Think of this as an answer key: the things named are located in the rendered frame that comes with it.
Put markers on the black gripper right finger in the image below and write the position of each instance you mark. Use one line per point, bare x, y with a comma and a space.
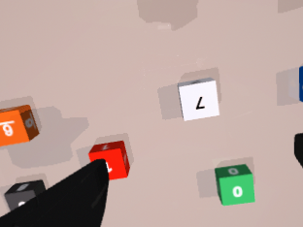
298, 148

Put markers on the red block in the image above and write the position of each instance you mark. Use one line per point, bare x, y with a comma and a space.
116, 158

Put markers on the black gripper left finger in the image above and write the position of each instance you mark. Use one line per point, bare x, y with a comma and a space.
79, 200

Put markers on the orange block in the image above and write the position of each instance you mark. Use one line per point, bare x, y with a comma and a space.
17, 125

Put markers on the green block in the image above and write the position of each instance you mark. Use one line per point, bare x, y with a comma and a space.
235, 185

